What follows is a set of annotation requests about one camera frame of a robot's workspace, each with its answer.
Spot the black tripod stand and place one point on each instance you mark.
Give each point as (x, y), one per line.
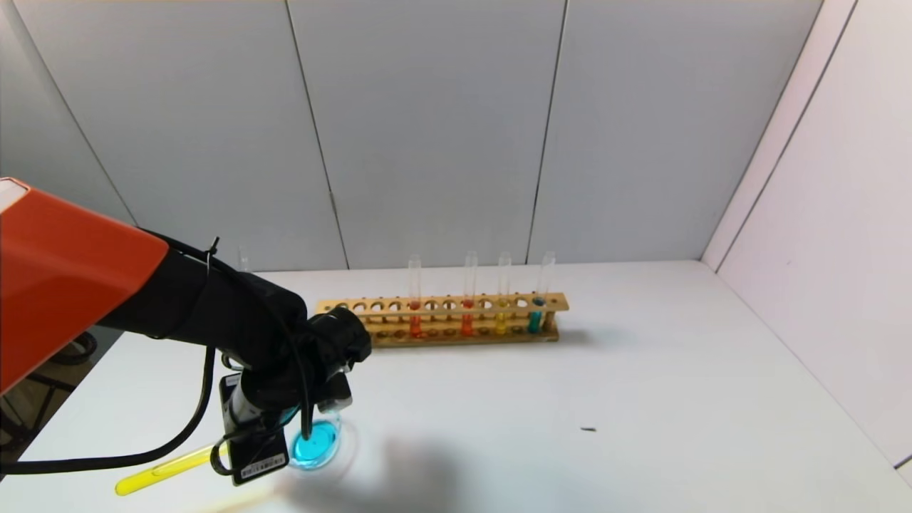
(43, 410)

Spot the clear glass beaker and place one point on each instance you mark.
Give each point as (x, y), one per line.
(317, 442)

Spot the blue pigment glass test tube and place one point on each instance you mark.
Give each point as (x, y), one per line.
(244, 260)
(534, 322)

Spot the yellow pigment glass test tube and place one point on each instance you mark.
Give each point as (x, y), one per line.
(501, 324)
(142, 483)

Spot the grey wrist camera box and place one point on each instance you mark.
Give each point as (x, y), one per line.
(336, 395)

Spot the orange pigment glass test tube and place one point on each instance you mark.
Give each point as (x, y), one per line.
(415, 328)
(467, 326)

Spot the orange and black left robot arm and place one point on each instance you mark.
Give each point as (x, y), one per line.
(71, 271)

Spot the wooden test tube rack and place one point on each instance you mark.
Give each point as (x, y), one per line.
(463, 340)

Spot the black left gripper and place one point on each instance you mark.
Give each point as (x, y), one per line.
(261, 457)

